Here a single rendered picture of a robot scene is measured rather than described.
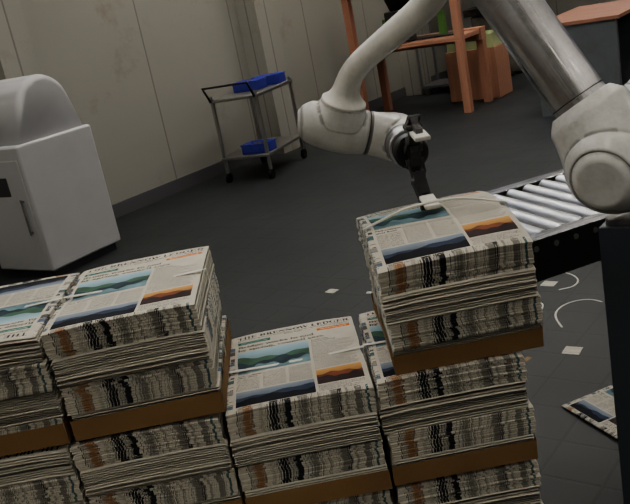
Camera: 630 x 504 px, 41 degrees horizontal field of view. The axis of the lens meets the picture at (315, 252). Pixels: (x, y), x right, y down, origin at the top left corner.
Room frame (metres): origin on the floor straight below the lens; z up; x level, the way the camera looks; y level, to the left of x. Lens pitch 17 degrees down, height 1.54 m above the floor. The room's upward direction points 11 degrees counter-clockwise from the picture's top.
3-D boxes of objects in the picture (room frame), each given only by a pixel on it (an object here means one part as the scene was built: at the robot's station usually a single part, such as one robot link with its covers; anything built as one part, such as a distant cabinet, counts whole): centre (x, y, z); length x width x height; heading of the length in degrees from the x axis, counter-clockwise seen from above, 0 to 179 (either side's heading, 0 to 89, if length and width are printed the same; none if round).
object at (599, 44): (8.26, -3.13, 0.42); 1.58 x 0.81 x 0.84; 144
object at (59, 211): (6.02, 1.83, 0.68); 0.69 x 0.63 x 1.36; 140
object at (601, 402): (2.54, -0.96, 0.01); 0.37 x 0.28 x 0.01; 108
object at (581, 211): (2.47, -0.75, 0.77); 0.47 x 0.05 x 0.05; 18
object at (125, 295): (1.60, 0.37, 0.95); 0.38 x 0.29 x 0.23; 0
